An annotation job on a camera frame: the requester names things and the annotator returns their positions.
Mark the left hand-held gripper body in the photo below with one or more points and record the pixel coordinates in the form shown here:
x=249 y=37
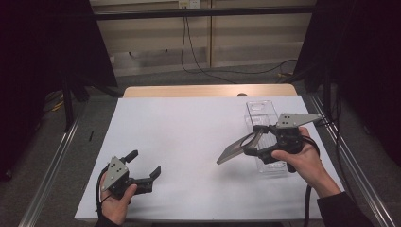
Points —
x=115 y=173

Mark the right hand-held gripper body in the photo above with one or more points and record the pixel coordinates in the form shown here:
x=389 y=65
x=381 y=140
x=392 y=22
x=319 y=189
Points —
x=288 y=135

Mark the patterned dark phone case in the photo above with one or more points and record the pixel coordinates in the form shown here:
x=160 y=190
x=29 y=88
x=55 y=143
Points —
x=235 y=151

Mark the clear plastic box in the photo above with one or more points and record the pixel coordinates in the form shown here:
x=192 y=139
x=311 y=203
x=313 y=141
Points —
x=259 y=108

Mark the person's left hand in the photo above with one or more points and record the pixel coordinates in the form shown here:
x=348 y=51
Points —
x=115 y=208

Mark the person's right hand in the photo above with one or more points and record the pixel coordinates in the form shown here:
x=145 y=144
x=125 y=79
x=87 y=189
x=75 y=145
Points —
x=305 y=167

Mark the dark round table grommet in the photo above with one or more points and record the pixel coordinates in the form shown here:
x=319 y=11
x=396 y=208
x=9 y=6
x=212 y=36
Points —
x=242 y=94

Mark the small black stick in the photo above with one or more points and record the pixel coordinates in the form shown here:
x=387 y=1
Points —
x=91 y=136

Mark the white board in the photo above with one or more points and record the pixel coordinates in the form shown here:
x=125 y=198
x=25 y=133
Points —
x=189 y=126

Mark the black metal stand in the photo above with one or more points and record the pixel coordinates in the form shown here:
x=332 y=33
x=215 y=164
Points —
x=67 y=104

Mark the light wooden table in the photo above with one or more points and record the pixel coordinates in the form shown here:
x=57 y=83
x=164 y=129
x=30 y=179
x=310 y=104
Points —
x=189 y=90

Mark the black curtain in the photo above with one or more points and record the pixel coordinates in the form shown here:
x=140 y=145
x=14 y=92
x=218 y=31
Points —
x=41 y=63
x=362 y=63

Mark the black horizontal bar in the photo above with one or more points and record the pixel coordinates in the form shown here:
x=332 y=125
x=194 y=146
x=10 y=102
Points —
x=201 y=13

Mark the aluminium rail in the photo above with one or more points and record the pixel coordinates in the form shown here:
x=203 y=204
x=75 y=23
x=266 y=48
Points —
x=359 y=176
x=50 y=170

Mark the white wall outlet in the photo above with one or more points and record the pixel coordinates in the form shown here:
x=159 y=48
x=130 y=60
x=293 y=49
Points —
x=189 y=3

